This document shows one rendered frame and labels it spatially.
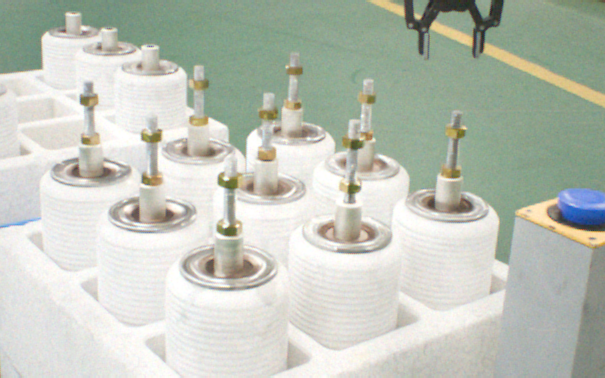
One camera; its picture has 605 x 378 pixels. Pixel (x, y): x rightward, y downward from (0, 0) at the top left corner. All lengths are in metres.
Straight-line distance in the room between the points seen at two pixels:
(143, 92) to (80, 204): 0.39
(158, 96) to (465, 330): 0.58
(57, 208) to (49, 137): 0.42
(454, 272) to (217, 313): 0.24
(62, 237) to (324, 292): 0.27
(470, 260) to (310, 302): 0.16
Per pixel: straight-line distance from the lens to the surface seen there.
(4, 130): 1.17
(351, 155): 0.76
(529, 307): 0.72
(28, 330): 0.94
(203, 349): 0.71
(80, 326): 0.81
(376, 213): 0.92
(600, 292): 0.70
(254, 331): 0.71
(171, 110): 1.26
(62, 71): 1.46
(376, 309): 0.78
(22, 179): 1.16
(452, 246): 0.84
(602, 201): 0.71
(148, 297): 0.80
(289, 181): 0.89
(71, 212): 0.89
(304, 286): 0.78
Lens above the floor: 0.58
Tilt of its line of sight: 22 degrees down
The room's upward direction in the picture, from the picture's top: 3 degrees clockwise
